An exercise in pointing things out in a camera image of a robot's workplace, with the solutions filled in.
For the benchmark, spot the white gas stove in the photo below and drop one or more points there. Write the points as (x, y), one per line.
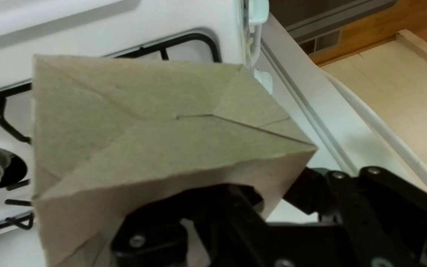
(100, 24)

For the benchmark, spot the white stove knob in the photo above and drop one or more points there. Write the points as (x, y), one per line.
(259, 12)

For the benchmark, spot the brown paper takeout box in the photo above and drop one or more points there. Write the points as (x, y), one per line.
(149, 138)

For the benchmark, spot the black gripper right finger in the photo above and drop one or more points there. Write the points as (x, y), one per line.
(397, 222)

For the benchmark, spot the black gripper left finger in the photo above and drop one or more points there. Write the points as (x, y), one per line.
(185, 231)

